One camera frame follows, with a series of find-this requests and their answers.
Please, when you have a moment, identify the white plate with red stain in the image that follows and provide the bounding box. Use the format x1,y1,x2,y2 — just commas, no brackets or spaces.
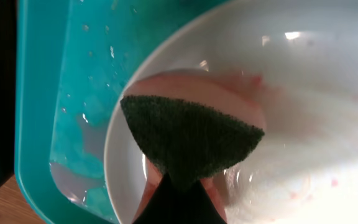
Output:
103,0,358,224

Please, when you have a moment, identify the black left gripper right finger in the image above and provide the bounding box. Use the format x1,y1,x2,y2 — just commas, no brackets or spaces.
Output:
181,180,226,224

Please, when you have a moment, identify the pink green sponge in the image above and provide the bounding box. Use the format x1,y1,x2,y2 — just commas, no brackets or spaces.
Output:
120,70,266,223

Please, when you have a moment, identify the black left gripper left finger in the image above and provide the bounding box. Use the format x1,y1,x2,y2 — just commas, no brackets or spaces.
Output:
132,174,174,224

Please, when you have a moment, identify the teal plastic tray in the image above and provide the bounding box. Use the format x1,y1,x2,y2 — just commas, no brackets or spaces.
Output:
15,0,220,223

